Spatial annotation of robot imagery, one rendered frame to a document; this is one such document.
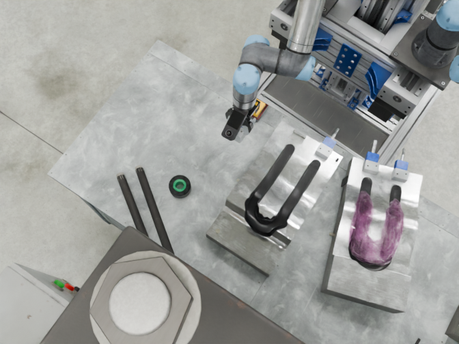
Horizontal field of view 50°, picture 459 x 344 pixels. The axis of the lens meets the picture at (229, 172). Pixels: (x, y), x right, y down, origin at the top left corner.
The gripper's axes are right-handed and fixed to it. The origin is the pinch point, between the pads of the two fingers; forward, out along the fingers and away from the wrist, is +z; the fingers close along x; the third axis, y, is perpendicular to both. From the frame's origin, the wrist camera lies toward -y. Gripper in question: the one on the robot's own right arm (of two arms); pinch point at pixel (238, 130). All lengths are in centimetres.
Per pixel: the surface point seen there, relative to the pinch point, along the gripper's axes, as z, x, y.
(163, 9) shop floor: 95, 101, 79
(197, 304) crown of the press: -106, -29, -59
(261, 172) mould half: 6.5, -14.6, -6.6
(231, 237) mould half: 9.0, -18.2, -31.6
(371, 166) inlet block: 6.8, -46.3, 17.1
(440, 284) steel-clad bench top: 15, -88, -4
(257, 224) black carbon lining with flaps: 7.9, -23.5, -23.2
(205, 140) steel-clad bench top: 15.1, 11.0, -5.0
